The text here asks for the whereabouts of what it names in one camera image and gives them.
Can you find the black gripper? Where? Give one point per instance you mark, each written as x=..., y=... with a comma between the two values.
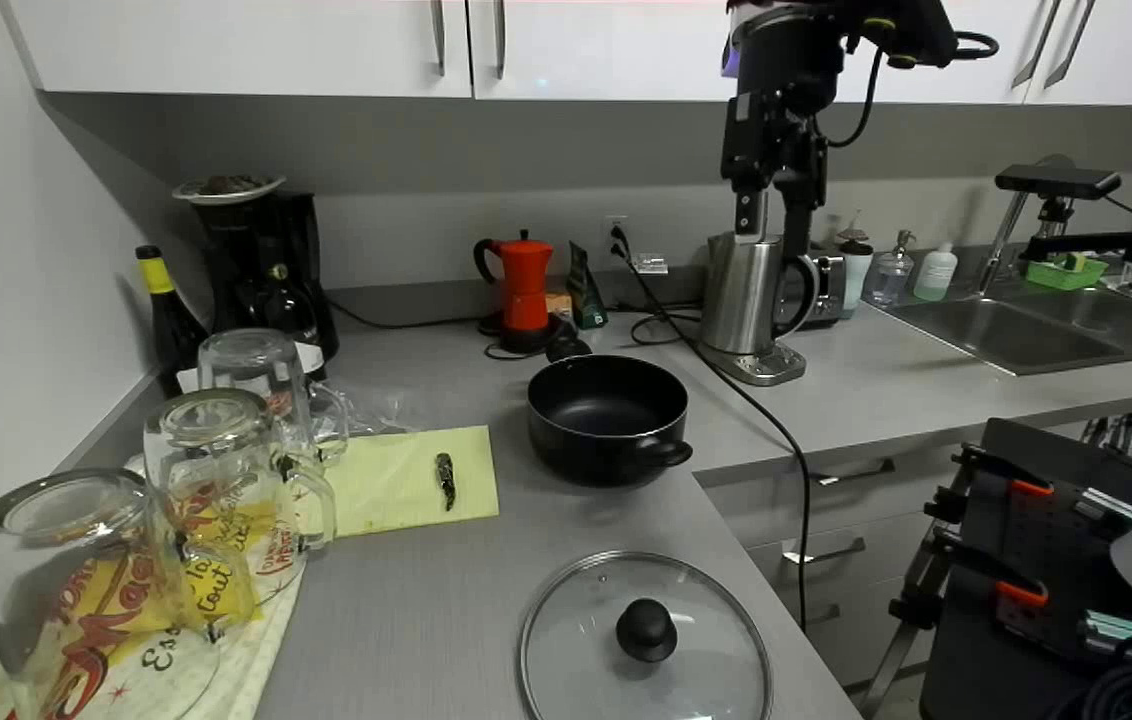
x=770, y=144

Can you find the glass lid with black knob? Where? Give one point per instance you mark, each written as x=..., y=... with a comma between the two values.
x=643, y=639

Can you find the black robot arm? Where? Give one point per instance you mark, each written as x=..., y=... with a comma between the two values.
x=786, y=60

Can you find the red moka pot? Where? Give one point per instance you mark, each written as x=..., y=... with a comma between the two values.
x=521, y=278

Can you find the stainless steel electric kettle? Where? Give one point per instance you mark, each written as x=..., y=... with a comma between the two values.
x=752, y=295

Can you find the clear plastic bottle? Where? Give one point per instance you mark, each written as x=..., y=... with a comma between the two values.
x=888, y=274

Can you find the soap dispenser bottle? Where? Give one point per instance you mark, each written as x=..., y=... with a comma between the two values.
x=934, y=278

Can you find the stainless steel sink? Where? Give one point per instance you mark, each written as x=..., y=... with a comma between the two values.
x=1030, y=334

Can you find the green sponge holder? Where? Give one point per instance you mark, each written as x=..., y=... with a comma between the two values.
x=1069, y=274

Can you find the lower drawer cabinet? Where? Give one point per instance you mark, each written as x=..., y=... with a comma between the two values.
x=835, y=550

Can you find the small dark utensil on mat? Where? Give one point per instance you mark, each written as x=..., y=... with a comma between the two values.
x=447, y=482

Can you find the black tripod with orange clamps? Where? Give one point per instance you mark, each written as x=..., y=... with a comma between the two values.
x=1022, y=581

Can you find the upper cabinet doors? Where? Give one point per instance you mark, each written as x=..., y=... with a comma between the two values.
x=1055, y=54

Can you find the black coffee maker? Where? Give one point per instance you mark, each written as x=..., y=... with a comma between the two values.
x=263, y=259

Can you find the glass mug rear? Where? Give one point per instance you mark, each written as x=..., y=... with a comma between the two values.
x=269, y=367

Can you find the glass mug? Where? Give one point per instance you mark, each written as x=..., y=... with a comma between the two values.
x=269, y=367
x=242, y=498
x=95, y=601

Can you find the dark wine bottle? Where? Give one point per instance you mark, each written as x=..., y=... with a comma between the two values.
x=172, y=328

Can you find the glass mug middle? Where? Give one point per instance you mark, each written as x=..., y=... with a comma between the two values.
x=242, y=498

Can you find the printed dish towel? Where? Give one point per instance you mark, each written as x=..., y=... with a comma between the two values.
x=126, y=621

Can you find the glass mug front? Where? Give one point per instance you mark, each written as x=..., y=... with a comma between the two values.
x=95, y=601

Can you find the black camera on stand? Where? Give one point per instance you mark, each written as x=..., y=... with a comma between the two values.
x=1056, y=184

